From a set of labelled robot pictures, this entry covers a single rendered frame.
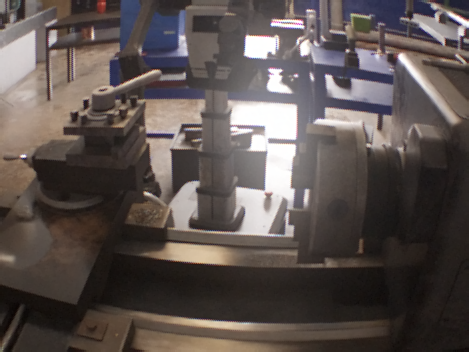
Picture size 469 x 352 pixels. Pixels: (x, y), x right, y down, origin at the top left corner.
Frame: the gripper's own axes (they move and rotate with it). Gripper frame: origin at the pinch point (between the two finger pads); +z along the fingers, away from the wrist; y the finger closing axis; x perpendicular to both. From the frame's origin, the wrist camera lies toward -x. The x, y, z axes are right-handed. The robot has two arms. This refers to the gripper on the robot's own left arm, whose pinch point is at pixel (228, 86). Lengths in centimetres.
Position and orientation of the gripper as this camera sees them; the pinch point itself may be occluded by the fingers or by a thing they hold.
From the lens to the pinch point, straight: 148.9
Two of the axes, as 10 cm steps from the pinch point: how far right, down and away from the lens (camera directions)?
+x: 2.5, 0.5, 9.7
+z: -1.4, 9.9, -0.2
